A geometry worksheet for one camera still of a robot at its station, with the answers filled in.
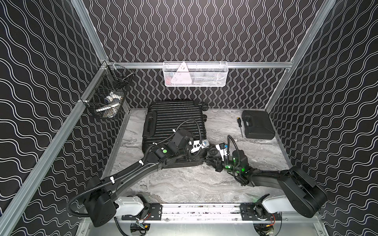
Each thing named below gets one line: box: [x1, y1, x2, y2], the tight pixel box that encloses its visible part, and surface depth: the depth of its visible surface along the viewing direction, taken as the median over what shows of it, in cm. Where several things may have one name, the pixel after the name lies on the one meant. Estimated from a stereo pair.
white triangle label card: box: [170, 61, 192, 85], surface depth 92 cm
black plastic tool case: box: [241, 110, 276, 140], surface depth 106 cm
